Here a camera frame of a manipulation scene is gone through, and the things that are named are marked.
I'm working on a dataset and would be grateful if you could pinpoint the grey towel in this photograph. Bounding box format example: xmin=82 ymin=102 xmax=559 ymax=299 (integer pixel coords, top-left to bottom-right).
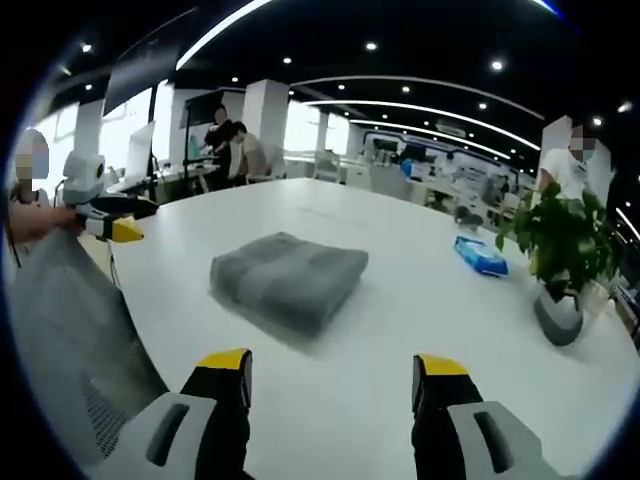
xmin=209 ymin=231 xmax=370 ymax=337

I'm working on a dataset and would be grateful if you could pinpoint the white computer monitor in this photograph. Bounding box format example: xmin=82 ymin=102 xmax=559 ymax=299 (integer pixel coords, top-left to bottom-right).
xmin=123 ymin=121 xmax=158 ymax=182

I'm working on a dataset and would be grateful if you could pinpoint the person's upper body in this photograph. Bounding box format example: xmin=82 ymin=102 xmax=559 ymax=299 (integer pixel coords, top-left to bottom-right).
xmin=8 ymin=185 xmax=56 ymax=211

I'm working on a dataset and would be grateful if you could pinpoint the grey mesh office chair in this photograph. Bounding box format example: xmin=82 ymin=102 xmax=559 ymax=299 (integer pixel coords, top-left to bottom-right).
xmin=8 ymin=227 xmax=171 ymax=469

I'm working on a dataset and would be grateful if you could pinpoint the blue wipes packet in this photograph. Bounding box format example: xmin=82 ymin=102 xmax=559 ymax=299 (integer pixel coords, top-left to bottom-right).
xmin=453 ymin=234 xmax=510 ymax=277

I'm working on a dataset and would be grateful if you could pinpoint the white office chair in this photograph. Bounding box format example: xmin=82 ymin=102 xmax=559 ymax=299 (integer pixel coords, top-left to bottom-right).
xmin=312 ymin=149 xmax=342 ymax=184

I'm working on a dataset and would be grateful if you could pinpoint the small dark object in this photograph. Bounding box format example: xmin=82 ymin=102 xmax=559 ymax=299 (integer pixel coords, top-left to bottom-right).
xmin=452 ymin=205 xmax=484 ymax=229

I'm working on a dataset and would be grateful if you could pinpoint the green potted plant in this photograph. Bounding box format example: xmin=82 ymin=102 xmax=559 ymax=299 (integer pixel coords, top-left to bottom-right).
xmin=495 ymin=182 xmax=621 ymax=348

